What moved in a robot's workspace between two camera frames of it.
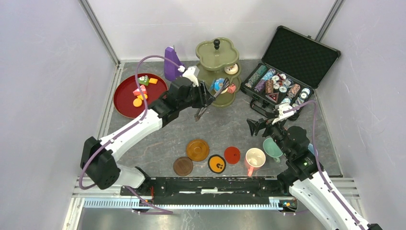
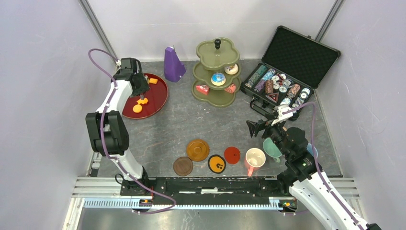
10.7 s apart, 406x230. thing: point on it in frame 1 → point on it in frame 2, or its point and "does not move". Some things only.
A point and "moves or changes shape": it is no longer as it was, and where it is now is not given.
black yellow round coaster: x=217 y=164 does not move
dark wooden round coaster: x=183 y=166 does not move
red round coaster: x=231 y=155 does not move
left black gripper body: x=196 y=99 → x=142 y=85
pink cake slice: x=142 y=90 moves or changes shape
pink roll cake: x=231 y=88 does not move
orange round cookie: x=137 y=102 → x=137 y=108
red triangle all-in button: x=273 y=97 does not move
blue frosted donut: x=217 y=84 moves or changes shape
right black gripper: x=254 y=126 does not move
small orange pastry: x=145 y=95 moves or changes shape
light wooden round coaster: x=197 y=150 does not move
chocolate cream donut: x=231 y=70 does not move
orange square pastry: x=153 y=80 does not move
